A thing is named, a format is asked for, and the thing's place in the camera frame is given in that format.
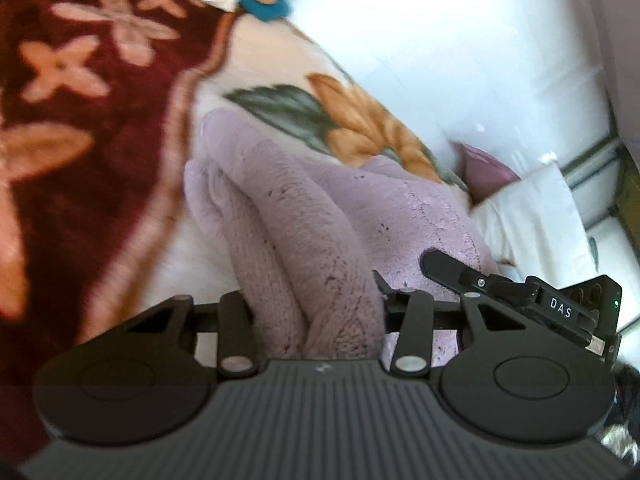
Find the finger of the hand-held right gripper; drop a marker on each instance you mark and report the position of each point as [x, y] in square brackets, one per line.
[450, 267]

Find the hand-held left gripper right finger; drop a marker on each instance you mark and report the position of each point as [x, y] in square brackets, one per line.
[416, 320]

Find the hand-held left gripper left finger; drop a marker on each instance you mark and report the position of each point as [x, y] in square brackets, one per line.
[235, 320]

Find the lilac knitted garment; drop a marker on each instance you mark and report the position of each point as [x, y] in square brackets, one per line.
[320, 240]

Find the white pillow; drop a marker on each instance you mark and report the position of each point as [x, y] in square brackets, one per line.
[535, 220]

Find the mauve cloth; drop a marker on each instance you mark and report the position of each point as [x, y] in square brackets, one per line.
[487, 170]

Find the floral plush blanket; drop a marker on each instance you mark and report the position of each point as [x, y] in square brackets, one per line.
[90, 170]

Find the teal folded garment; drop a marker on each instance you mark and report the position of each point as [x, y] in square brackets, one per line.
[267, 7]

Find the green metal bed frame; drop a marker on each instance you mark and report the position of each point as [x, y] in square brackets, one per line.
[600, 160]

